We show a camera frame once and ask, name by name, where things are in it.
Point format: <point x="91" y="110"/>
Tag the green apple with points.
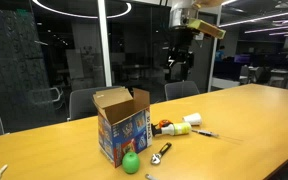
<point x="130" y="162"/>

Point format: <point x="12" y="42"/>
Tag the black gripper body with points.
<point x="180" y="46"/>

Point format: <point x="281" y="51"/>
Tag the pen on table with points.
<point x="205" y="133"/>

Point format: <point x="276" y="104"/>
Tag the background office chair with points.
<point x="244" y="73"/>

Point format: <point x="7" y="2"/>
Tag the white paper door sign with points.
<point x="200" y="36"/>

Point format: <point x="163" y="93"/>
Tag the chair behind glass wall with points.
<point x="50" y="95"/>

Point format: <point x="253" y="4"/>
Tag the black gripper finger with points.
<point x="189" y="71"/>
<point x="173" y="70"/>

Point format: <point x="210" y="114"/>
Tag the white pillar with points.
<point x="104" y="43"/>

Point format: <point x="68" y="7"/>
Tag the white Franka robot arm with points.
<point x="181" y="18"/>

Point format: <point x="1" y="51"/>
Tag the background white desk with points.
<point x="282" y="73"/>

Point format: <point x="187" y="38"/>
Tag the open cardboard snack box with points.
<point x="127" y="133"/>

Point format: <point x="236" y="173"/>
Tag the person in blue shirt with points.
<point x="220" y="54"/>

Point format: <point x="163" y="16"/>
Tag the white paper cup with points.
<point x="193" y="119"/>

